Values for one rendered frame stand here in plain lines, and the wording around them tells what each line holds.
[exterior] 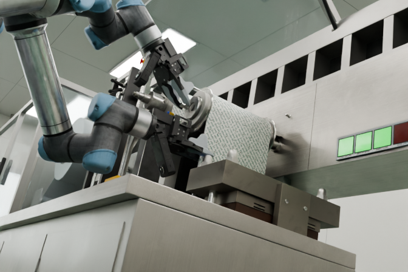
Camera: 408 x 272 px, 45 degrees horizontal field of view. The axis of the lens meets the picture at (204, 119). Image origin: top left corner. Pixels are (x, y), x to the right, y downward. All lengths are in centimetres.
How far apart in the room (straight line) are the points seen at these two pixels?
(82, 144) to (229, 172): 36
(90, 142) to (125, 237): 33
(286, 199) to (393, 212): 307
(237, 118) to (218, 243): 53
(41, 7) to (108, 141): 35
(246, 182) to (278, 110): 56
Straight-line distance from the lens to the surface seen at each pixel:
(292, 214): 127
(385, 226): 430
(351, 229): 450
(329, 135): 149
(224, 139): 144
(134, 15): 147
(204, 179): 123
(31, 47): 122
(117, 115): 124
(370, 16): 161
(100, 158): 120
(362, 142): 139
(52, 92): 125
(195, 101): 147
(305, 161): 153
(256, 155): 150
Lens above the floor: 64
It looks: 23 degrees up
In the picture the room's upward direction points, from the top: 11 degrees clockwise
